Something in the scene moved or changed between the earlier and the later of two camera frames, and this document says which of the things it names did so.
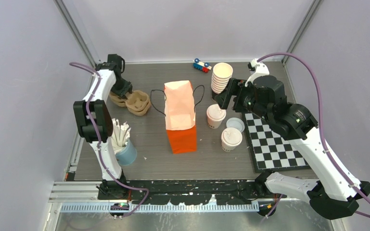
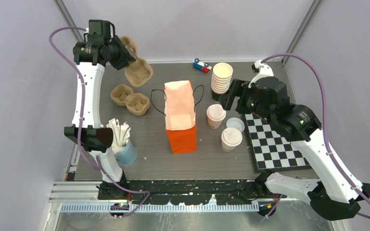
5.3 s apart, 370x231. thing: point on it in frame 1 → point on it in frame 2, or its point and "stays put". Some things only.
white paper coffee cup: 214,119 stays put
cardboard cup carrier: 138,102 → 140,71
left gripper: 127,88 → 126,56
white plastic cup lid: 214,112 stays put
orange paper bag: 180,116 stays put
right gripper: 223,98 stays put
